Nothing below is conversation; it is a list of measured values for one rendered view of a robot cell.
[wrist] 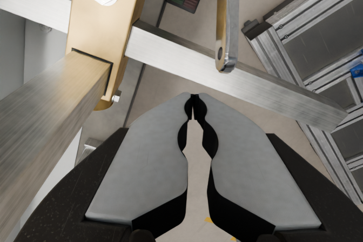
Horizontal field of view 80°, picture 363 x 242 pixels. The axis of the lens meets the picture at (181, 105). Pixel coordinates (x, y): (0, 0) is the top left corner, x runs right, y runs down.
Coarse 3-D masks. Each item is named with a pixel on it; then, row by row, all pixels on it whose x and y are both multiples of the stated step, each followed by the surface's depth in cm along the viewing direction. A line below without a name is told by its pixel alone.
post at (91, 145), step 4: (88, 140) 45; (92, 140) 45; (96, 140) 46; (84, 144) 44; (88, 144) 44; (92, 144) 45; (96, 144) 45; (84, 148) 44; (88, 148) 44; (92, 148) 44; (84, 152) 43; (88, 152) 43; (84, 156) 42; (80, 160) 41; (76, 164) 40
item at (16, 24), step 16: (0, 16) 35; (16, 16) 39; (0, 32) 36; (16, 32) 40; (0, 48) 38; (16, 48) 42; (0, 64) 39; (16, 64) 44; (0, 80) 40; (16, 80) 46; (0, 96) 42; (16, 224) 74
